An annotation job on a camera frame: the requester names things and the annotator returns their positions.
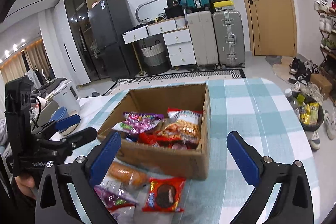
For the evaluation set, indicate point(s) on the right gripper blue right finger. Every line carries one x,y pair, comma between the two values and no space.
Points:
246,157

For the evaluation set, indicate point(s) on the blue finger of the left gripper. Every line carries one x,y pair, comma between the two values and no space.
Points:
65,123

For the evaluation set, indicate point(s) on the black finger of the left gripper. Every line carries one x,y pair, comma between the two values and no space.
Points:
80,138

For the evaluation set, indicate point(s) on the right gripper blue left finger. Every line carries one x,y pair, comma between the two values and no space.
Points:
101,157

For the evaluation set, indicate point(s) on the orange bread roll pack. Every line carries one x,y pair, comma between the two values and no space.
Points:
127,175

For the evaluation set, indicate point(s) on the blue Oreo cookie pack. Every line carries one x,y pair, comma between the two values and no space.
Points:
132,138

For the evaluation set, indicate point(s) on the purple candy bag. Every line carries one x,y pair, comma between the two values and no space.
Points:
117,200
136,123

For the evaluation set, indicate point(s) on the red Oreo cookie pack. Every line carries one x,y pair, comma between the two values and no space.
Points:
165,195

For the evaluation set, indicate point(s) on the white red noodle snack bag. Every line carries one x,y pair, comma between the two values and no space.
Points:
184,123

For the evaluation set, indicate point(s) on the red chips snack bag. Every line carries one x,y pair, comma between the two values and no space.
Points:
172,142

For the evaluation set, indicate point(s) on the person's left hand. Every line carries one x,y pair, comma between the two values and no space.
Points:
26,185

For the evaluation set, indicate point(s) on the blue plastic basin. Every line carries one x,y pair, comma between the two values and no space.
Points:
60,114

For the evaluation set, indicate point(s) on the teal checkered tablecloth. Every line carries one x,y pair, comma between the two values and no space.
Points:
258,110

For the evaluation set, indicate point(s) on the cardboard SF Express box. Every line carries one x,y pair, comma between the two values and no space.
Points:
188,163

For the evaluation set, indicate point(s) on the black trash bin with wrappers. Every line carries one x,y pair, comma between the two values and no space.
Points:
311,112

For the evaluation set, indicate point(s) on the white sneaker on floor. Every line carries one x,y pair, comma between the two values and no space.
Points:
329,123

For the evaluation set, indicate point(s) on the woven laundry basket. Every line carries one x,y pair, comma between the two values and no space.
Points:
155,58

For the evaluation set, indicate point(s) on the small cardboard box on floor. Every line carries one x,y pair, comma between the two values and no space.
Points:
324,85

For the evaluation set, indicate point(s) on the black refrigerator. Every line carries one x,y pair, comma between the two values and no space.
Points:
109,20

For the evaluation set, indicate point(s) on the dark glass cabinet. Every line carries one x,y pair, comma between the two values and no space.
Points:
82,33

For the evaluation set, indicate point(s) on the white drawer desk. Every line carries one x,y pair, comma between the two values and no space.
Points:
176,36

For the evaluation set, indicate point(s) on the silver aluminium suitcase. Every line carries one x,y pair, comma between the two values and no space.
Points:
229,35

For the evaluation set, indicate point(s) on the black bag on desk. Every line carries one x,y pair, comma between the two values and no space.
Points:
174,8

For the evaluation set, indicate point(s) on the beige suitcase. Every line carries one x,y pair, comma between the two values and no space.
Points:
202,33

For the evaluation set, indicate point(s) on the wooden shoe rack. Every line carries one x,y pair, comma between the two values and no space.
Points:
326,13

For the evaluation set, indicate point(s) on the wooden door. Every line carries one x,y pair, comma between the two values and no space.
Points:
272,27

